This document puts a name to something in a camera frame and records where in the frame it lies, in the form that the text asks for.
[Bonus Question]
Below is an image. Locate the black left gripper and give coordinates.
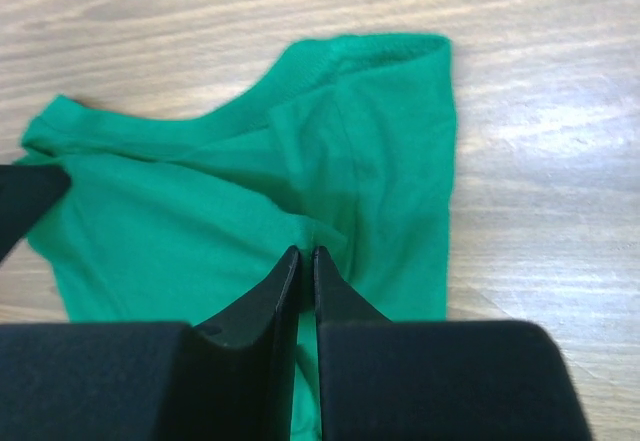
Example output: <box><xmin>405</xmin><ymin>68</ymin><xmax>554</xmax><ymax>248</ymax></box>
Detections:
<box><xmin>1</xmin><ymin>165</ymin><xmax>71</xmax><ymax>260</ymax></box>

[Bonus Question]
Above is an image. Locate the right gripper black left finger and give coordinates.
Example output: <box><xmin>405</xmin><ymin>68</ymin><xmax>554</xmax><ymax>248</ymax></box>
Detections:
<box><xmin>1</xmin><ymin>247</ymin><xmax>300</xmax><ymax>440</ymax></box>

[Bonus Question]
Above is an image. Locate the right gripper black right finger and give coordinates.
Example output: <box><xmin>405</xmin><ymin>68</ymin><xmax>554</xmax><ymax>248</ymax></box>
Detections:
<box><xmin>313</xmin><ymin>247</ymin><xmax>592</xmax><ymax>440</ymax></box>

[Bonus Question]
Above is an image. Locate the green t-shirt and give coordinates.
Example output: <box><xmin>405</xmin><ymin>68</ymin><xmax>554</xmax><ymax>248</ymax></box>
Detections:
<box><xmin>13</xmin><ymin>31</ymin><xmax>459</xmax><ymax>441</ymax></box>

